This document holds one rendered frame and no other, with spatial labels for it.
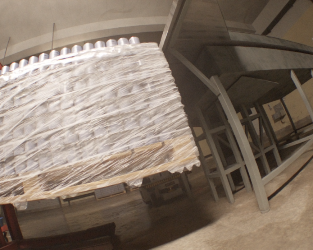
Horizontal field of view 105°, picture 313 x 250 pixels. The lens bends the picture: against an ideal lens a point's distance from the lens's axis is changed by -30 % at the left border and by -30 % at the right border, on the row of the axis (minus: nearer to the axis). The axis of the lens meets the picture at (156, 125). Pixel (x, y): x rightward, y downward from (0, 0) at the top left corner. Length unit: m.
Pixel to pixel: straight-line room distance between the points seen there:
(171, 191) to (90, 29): 4.49
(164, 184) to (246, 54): 1.71
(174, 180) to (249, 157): 1.47
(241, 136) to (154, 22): 4.91
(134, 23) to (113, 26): 0.62
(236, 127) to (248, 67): 0.49
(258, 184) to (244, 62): 0.79
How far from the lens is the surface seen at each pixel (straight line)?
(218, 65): 1.06
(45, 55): 1.06
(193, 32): 1.04
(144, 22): 5.44
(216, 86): 0.97
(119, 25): 5.21
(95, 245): 1.11
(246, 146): 0.91
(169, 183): 2.22
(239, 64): 1.18
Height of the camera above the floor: 0.42
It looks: 15 degrees up
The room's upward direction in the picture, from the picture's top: 19 degrees counter-clockwise
